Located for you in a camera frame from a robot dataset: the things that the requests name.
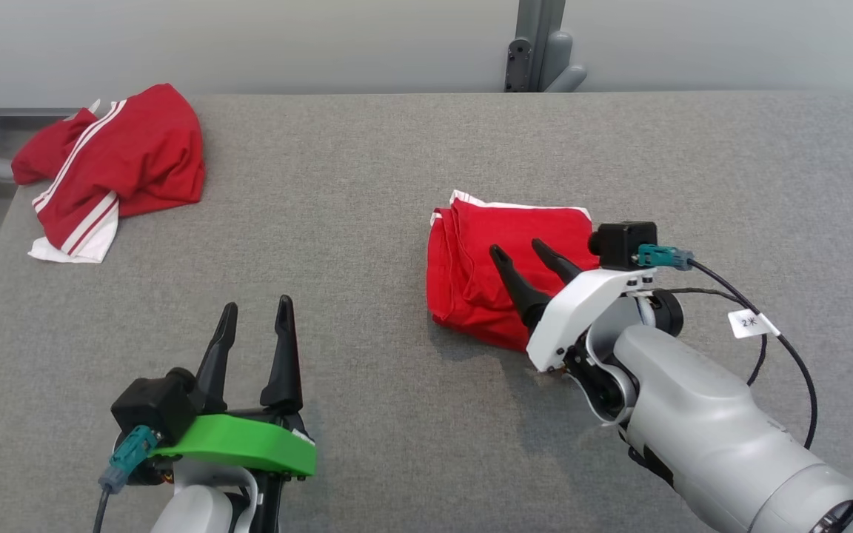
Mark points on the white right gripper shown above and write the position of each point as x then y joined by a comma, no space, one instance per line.
582,311

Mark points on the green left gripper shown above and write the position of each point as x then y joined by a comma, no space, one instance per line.
241,444

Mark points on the red garment with white trim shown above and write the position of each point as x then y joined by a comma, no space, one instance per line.
471,259

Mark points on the red jersey with white stripes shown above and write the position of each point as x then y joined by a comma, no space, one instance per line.
145,148

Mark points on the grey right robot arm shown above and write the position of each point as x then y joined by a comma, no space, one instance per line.
693,414

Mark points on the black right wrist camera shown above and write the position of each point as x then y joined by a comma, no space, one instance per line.
623,244

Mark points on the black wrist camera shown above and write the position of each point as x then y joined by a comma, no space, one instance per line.
152,407
623,244

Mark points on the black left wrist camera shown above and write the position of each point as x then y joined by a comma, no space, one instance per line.
152,407

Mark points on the grey metal post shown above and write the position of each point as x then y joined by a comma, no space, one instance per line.
537,37

